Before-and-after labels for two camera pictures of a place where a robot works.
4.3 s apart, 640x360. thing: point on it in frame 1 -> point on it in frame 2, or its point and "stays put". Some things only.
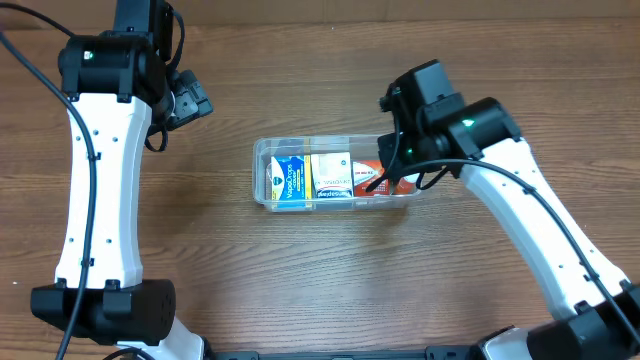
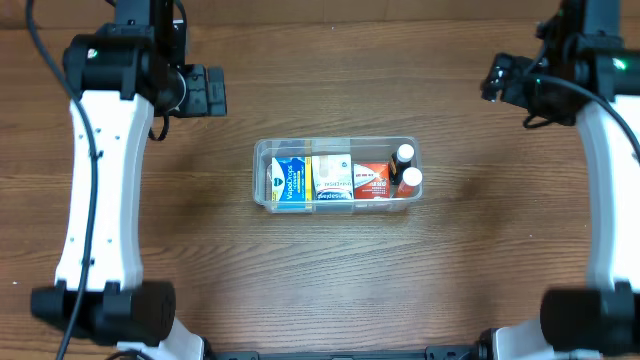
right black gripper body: (412, 153) -> (544, 97)
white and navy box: (332, 175) stays put
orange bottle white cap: (406, 185) stays put
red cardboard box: (365, 173) stays put
